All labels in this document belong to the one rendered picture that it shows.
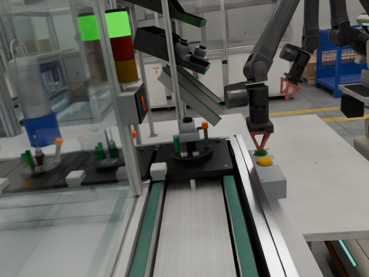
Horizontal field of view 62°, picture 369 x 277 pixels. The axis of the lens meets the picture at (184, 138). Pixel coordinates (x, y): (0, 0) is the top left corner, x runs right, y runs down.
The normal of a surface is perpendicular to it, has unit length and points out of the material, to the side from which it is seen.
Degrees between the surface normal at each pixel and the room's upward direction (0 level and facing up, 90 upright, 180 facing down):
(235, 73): 90
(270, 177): 0
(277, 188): 90
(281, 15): 74
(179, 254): 0
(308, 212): 0
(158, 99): 90
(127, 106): 90
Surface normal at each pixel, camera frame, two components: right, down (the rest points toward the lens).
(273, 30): 0.04, 0.07
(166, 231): -0.12, -0.93
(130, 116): -0.03, 0.37
